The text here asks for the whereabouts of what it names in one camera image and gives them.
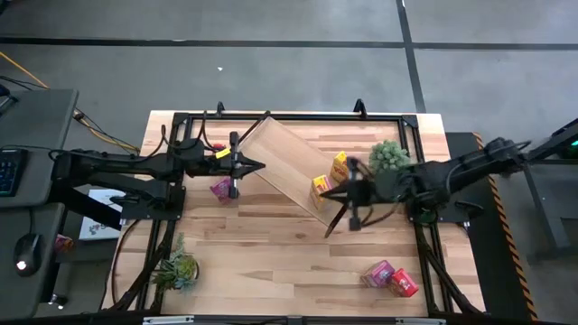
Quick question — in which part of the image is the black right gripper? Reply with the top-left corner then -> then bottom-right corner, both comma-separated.
319,157 -> 394,231

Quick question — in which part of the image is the black mat hazard stripe edge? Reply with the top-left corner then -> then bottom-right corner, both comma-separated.
444,132 -> 541,321

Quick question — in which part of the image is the round green plant woven pot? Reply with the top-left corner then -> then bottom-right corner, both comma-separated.
368,139 -> 413,181

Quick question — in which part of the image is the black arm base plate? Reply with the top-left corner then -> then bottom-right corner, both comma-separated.
119,184 -> 186,221
406,187 -> 473,225

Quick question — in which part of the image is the purple Raisin Bran cereal box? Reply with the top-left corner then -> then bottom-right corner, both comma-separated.
360,260 -> 396,289
210,177 -> 234,205

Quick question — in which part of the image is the black backlit keyboard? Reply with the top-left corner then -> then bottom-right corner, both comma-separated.
0,148 -> 28,198

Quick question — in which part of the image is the white printed box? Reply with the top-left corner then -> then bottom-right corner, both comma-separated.
79,188 -> 127,241

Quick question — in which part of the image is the black metal stand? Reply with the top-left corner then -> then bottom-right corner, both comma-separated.
496,117 -> 578,263

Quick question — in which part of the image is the black aluminium rig frame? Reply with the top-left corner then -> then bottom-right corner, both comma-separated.
103,98 -> 487,317

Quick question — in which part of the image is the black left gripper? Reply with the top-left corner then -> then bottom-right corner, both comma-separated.
198,131 -> 266,200

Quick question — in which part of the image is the wooden tray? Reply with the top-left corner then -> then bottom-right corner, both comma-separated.
235,110 -> 354,239

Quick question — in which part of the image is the black computer mouse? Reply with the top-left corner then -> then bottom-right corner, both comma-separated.
13,233 -> 42,277

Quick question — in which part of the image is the spiky green succulent plant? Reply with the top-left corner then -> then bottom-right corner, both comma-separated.
151,232 -> 200,293

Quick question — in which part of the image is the grey desk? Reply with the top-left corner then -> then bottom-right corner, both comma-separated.
0,88 -> 80,209
0,202 -> 67,320

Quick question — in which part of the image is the yellow cable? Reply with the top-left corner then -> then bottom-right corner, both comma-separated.
0,51 -> 141,153

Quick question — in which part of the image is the yellow Corn Pops cereal box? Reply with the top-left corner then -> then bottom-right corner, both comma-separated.
329,151 -> 350,184
309,174 -> 334,211

